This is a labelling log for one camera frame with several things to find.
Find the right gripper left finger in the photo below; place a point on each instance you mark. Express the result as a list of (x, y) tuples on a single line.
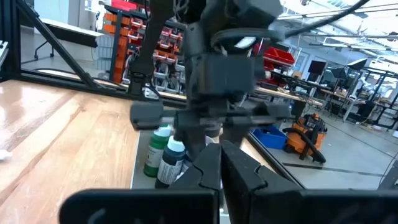
[(174, 202)]

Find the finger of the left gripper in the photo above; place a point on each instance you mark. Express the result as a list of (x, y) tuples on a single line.
[(192, 140), (233, 135)]

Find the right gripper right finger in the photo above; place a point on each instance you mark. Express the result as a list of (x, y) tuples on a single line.
[(280, 202)]

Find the large bottle black tip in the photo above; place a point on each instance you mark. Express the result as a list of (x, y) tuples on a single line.
[(169, 168)]

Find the large bottle green tip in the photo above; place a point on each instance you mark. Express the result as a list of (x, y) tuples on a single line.
[(157, 152)]

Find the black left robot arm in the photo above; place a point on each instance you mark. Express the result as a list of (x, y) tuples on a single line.
[(152, 46)]

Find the blue storage bin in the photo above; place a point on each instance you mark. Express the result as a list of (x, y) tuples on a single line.
[(270, 137)]

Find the grey plastic bin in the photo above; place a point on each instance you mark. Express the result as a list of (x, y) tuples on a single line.
[(140, 174)]

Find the red storage bins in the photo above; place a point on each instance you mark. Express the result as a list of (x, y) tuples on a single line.
[(276, 56)]

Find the wooden workbench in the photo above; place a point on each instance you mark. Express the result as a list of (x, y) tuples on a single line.
[(289, 95)]

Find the orange shop vacuum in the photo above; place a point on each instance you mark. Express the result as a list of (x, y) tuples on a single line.
[(306, 137)]

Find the black monitor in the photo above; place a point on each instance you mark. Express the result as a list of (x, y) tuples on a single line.
[(317, 67)]

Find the shelf with orange bins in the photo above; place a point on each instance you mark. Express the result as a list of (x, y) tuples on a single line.
[(124, 31)]

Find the black studio light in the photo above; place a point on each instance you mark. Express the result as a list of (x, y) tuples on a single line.
[(357, 63)]

